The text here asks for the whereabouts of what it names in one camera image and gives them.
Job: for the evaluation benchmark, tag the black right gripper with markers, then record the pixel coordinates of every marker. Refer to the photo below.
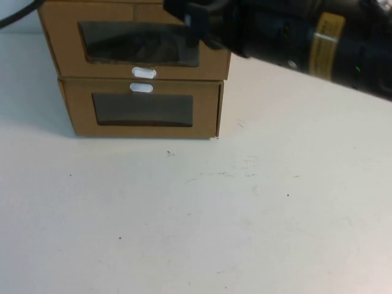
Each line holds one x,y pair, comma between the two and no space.
226,27

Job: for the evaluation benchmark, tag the brown windowed shoe box drawer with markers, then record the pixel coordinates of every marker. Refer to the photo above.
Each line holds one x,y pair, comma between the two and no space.
79,122
61,46

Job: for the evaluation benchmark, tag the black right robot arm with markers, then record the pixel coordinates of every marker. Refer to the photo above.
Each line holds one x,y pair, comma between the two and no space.
352,46

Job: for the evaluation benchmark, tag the white plastic pull tab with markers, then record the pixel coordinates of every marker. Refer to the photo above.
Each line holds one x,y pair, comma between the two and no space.
141,87
144,72

